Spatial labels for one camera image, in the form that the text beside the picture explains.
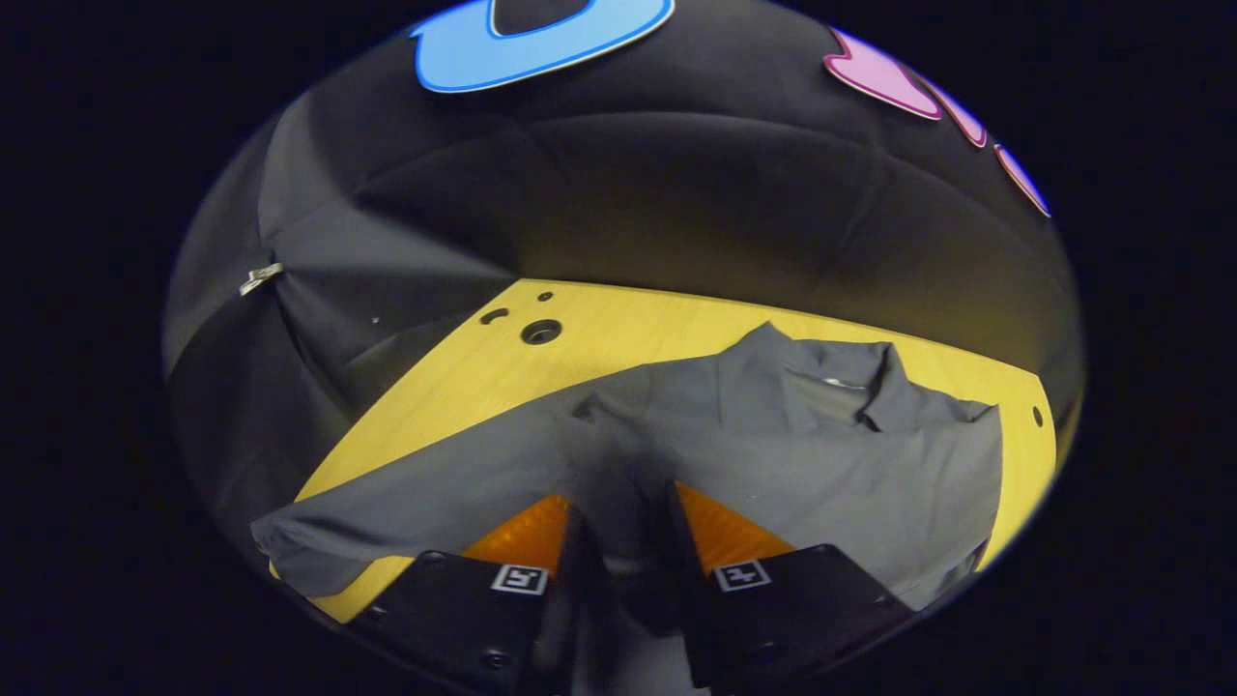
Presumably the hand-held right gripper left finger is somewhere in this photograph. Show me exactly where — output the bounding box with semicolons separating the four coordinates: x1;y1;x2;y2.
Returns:
346;495;610;696

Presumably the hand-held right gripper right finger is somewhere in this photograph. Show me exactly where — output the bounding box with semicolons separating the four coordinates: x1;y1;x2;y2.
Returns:
662;480;914;692

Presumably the gray button-up shirt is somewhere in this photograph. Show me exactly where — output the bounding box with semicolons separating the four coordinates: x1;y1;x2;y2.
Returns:
251;322;1004;696

